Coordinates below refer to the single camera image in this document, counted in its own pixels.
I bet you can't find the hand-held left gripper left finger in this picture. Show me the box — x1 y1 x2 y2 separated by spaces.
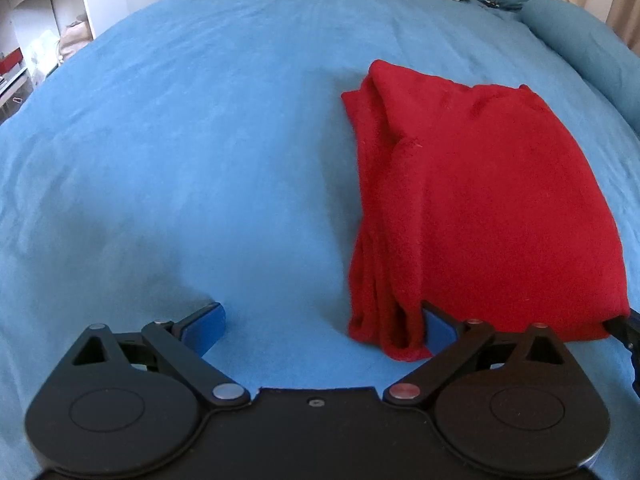
71 302 252 409

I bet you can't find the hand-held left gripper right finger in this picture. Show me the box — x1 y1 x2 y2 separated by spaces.
382 300 577 409

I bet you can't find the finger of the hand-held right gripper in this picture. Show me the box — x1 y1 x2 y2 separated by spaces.
602 307 640 397

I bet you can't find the red knit sweater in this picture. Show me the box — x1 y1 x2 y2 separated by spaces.
341 59 632 362

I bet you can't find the bed with blue sheet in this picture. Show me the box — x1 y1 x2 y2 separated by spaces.
0 0 640 466

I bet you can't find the rolled blue duvet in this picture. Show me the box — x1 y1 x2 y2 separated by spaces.
520 0 640 137

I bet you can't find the beige curtain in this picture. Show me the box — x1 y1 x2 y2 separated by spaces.
605 0 640 56

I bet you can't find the beige bag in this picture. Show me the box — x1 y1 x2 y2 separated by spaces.
57 20 95 60

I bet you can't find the white shelf unit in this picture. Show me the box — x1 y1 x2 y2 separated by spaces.
0 0 197 126

